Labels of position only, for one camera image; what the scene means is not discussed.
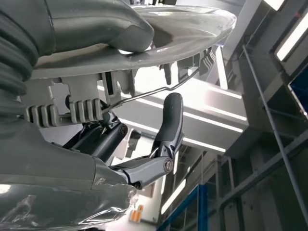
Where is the blue metal shelf rack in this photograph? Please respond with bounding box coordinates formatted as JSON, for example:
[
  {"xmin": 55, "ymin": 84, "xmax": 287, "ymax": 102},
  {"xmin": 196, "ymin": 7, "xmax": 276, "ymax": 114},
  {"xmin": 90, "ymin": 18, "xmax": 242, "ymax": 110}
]
[{"xmin": 156, "ymin": 184, "xmax": 209, "ymax": 231}]

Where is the clear plastic film wrap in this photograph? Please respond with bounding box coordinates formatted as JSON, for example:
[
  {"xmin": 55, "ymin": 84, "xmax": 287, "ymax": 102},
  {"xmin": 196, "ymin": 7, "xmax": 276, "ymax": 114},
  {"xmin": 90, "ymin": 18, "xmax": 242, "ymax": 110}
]
[{"xmin": 0, "ymin": 183, "xmax": 138, "ymax": 231}]

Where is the ceiling light strip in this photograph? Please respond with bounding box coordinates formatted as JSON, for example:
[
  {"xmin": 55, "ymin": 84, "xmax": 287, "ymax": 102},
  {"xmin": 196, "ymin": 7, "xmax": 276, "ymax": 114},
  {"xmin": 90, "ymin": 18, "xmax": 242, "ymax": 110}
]
[
  {"xmin": 276, "ymin": 12, "xmax": 308, "ymax": 62},
  {"xmin": 161, "ymin": 178, "xmax": 187, "ymax": 215},
  {"xmin": 262, "ymin": 0, "xmax": 285, "ymax": 11}
]

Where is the grey metal pipe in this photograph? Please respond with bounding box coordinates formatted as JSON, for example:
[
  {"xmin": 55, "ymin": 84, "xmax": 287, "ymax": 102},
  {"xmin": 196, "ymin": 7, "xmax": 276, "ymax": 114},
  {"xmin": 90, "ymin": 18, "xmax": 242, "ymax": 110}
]
[{"xmin": 242, "ymin": 44, "xmax": 308, "ymax": 218}]

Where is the orange wall sign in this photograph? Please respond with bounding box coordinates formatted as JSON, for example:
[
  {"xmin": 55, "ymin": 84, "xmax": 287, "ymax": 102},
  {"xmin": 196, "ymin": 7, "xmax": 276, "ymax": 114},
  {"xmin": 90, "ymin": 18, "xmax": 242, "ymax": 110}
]
[{"xmin": 129, "ymin": 205, "xmax": 144, "ymax": 223}]

